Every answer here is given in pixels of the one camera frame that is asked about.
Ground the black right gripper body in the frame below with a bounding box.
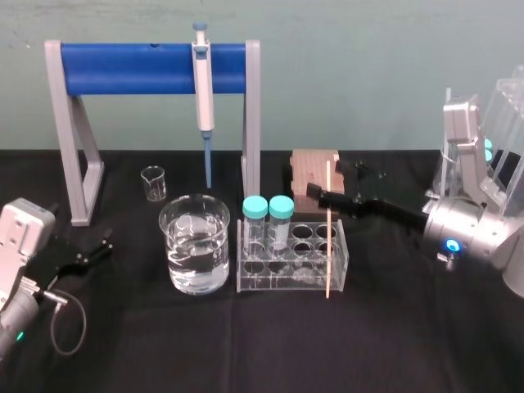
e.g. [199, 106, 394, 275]
[350, 196, 430, 236]

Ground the clear tube with teal cap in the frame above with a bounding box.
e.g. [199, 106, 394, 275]
[242, 195, 269, 258]
[268, 194, 296, 252]

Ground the thin dark gripper cable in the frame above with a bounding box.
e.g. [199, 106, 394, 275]
[38, 286, 88, 356]

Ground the black table cloth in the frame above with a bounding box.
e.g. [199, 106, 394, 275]
[0, 148, 524, 393]

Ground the large glass beaker with water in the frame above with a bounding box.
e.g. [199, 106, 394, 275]
[158, 193, 232, 296]

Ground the tall clear acrylic holder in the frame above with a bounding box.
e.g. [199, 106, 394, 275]
[439, 64, 524, 219]

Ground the clear acrylic test tube rack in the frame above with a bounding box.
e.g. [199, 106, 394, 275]
[236, 218, 350, 294]

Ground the small empty glass beaker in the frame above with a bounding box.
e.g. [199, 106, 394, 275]
[140, 165, 167, 203]

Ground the grey and blue pipette stand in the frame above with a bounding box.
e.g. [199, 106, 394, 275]
[43, 39, 262, 227]

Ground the brown wooden block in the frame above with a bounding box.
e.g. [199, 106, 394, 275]
[289, 148, 346, 220]

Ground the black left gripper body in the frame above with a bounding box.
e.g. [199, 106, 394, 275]
[40, 239, 92, 290]

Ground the thin wood-coloured thermometer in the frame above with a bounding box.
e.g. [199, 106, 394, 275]
[324, 160, 333, 300]

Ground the white and blue pipette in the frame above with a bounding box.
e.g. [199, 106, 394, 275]
[192, 21, 217, 190]

